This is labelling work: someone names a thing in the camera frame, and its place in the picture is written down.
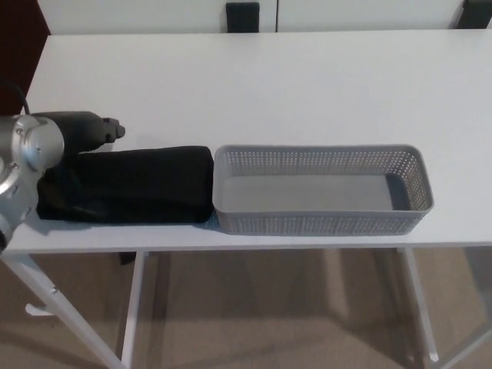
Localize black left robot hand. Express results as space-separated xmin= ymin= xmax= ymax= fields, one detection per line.
xmin=31 ymin=111 xmax=127 ymax=157

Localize dark red panel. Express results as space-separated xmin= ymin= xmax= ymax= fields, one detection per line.
xmin=0 ymin=0 xmax=53 ymax=116

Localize white cabinet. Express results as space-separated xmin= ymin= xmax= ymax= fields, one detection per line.
xmin=47 ymin=0 xmax=492 ymax=36

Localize white table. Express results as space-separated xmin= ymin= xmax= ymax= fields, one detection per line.
xmin=0 ymin=28 xmax=492 ymax=369

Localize black chair back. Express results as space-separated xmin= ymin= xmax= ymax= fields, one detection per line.
xmin=455 ymin=0 xmax=492 ymax=29
xmin=225 ymin=2 xmax=261 ymax=33

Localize black cloth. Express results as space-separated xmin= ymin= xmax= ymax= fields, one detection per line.
xmin=36 ymin=145 xmax=215 ymax=226

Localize grey perforated plastic basket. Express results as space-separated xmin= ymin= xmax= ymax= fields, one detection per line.
xmin=212 ymin=144 xmax=436 ymax=237

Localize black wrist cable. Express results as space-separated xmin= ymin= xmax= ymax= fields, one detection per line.
xmin=0 ymin=80 xmax=32 ymax=116

